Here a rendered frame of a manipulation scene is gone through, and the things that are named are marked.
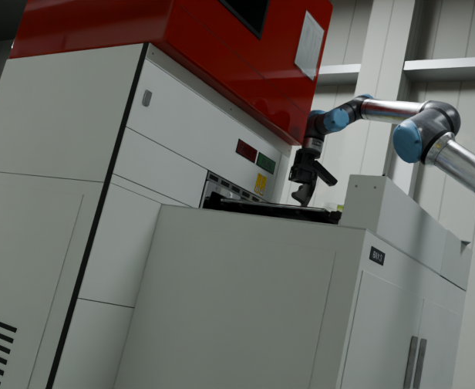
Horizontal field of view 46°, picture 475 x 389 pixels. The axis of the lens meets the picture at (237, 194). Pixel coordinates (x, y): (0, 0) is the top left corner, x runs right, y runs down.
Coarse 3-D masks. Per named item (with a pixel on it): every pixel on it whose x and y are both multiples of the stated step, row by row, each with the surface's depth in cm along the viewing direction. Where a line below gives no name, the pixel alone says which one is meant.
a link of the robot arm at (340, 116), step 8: (344, 104) 194; (328, 112) 190; (336, 112) 188; (344, 112) 189; (352, 112) 192; (320, 120) 193; (328, 120) 188; (336, 120) 187; (344, 120) 188; (352, 120) 194; (320, 128) 194; (328, 128) 190; (336, 128) 188; (344, 128) 189
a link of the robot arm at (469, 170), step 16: (432, 112) 158; (400, 128) 156; (416, 128) 154; (432, 128) 154; (448, 128) 157; (400, 144) 159; (416, 144) 153; (432, 144) 152; (448, 144) 151; (416, 160) 155; (432, 160) 154; (448, 160) 150; (464, 160) 148; (464, 176) 147
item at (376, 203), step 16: (352, 176) 135; (368, 176) 132; (384, 176) 130; (352, 192) 134; (368, 192) 131; (384, 192) 129; (400, 192) 138; (352, 208) 132; (368, 208) 130; (384, 208) 130; (400, 208) 139; (416, 208) 148; (352, 224) 131; (368, 224) 129; (384, 224) 131; (400, 224) 139; (416, 224) 149; (432, 224) 160; (400, 240) 140; (416, 240) 150; (432, 240) 161; (416, 256) 151; (432, 256) 162
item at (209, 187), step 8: (208, 184) 174; (216, 184) 177; (208, 192) 174; (216, 192) 178; (224, 192) 181; (232, 192) 184; (200, 200) 174; (208, 200) 175; (208, 208) 175; (216, 208) 178
